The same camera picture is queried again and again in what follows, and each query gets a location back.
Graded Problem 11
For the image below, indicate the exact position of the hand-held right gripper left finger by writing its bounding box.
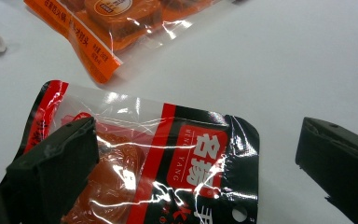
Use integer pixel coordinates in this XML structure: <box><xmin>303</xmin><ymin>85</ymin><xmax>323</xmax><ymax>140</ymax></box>
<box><xmin>0</xmin><ymin>116</ymin><xmax>101</xmax><ymax>224</ymax></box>

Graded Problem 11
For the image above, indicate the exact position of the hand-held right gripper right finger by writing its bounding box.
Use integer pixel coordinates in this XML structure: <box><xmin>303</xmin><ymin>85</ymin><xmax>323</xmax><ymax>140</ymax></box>
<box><xmin>295</xmin><ymin>116</ymin><xmax>358</xmax><ymax>224</ymax></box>

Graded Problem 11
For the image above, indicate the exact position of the red and black food packet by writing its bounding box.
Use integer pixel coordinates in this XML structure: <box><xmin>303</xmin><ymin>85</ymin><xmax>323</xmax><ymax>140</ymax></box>
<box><xmin>13</xmin><ymin>79</ymin><xmax>260</xmax><ymax>224</ymax></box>

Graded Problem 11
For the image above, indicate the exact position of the orange food packet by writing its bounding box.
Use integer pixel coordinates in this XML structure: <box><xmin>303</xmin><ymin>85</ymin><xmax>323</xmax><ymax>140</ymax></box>
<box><xmin>23</xmin><ymin>0</ymin><xmax>222</xmax><ymax>84</ymax></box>

